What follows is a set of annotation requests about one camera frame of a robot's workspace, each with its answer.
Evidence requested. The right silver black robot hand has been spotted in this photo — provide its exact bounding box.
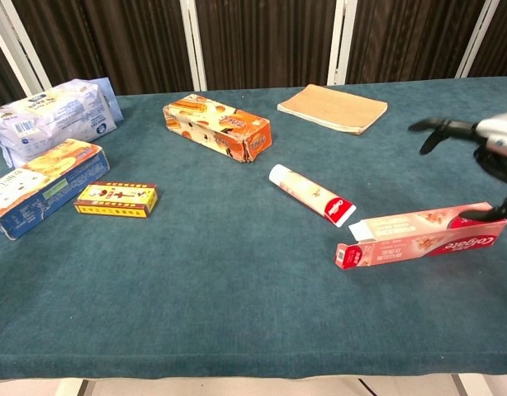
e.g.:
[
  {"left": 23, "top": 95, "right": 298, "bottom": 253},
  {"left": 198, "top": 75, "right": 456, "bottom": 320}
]
[{"left": 407, "top": 110, "right": 507, "bottom": 221}]

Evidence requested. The pink toothpaste carton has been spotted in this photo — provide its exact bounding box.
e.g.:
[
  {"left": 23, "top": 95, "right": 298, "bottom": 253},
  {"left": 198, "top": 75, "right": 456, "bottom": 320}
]
[{"left": 334, "top": 201, "right": 507, "bottom": 269}]

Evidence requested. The pink red toothpaste tube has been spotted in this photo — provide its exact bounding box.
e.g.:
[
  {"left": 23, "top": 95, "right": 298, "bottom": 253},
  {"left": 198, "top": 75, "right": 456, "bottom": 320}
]
[{"left": 268, "top": 163, "right": 358, "bottom": 227}]

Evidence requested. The orange snack box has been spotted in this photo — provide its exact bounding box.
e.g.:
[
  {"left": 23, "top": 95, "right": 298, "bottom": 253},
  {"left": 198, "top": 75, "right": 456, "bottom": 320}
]
[{"left": 162, "top": 93, "right": 273, "bottom": 165}]

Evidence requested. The small yellow red box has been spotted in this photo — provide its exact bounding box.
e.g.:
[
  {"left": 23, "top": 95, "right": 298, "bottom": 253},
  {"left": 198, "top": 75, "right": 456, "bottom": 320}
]
[{"left": 73, "top": 181, "right": 159, "bottom": 219}]

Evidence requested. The blue yellow cracker box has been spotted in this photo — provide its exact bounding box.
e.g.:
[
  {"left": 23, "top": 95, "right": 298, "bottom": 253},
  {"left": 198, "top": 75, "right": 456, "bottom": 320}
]
[{"left": 0, "top": 138, "right": 111, "bottom": 241}]

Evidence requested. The tan folded cloth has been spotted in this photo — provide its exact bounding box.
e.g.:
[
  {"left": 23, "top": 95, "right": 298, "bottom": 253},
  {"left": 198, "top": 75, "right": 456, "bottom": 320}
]
[{"left": 277, "top": 83, "right": 389, "bottom": 136}]

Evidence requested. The teal table cloth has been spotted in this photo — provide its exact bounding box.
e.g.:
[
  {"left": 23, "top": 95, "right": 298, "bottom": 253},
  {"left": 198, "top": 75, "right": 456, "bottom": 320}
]
[{"left": 0, "top": 76, "right": 507, "bottom": 381}]

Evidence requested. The white blue plastic package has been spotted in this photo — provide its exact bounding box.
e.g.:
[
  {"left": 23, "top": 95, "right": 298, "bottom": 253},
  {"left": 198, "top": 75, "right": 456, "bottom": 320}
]
[{"left": 0, "top": 77, "right": 125, "bottom": 169}]

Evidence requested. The white folding screen frame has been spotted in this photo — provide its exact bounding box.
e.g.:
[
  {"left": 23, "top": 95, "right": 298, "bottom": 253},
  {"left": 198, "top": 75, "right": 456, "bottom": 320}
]
[{"left": 0, "top": 0, "right": 502, "bottom": 97}]

